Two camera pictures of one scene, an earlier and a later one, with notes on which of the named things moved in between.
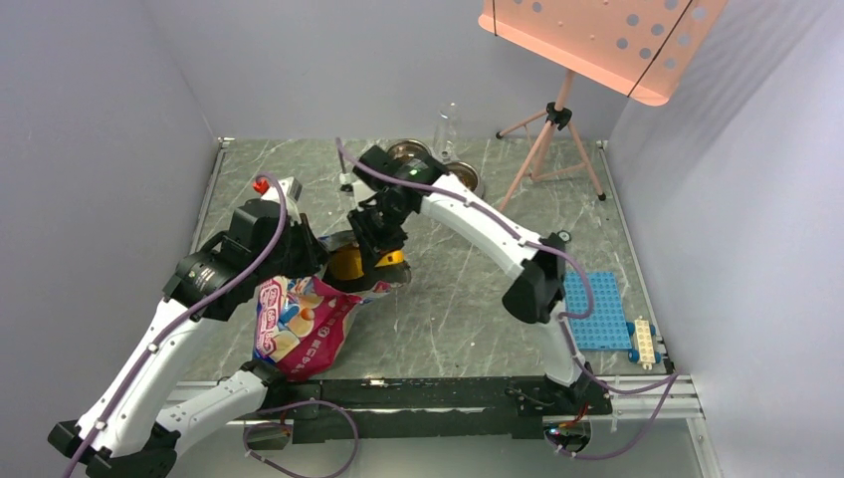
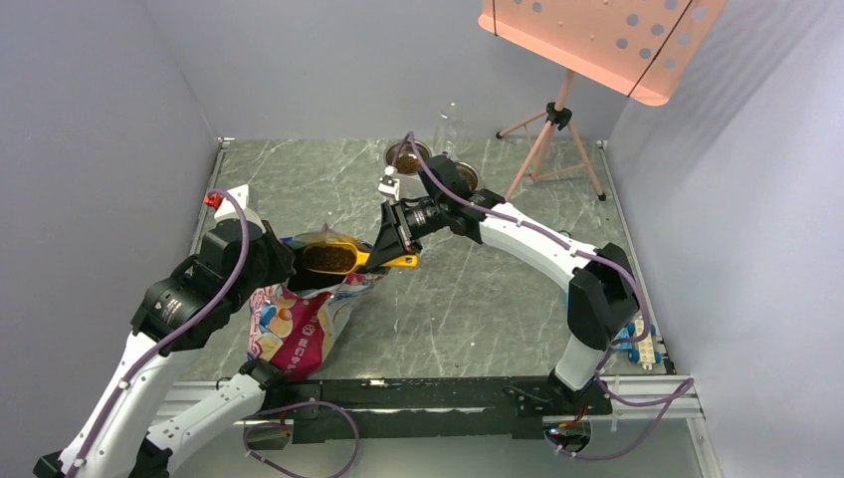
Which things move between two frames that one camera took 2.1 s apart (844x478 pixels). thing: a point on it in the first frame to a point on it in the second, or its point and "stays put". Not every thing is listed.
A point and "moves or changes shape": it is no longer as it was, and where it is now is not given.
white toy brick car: [643, 352] stays put
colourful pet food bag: [301, 324] moves or changes shape
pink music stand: [638, 48] stays put
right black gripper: [372, 243] to [396, 242]
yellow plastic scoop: [346, 263] moves or changes shape
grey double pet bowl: [462, 171] stays put
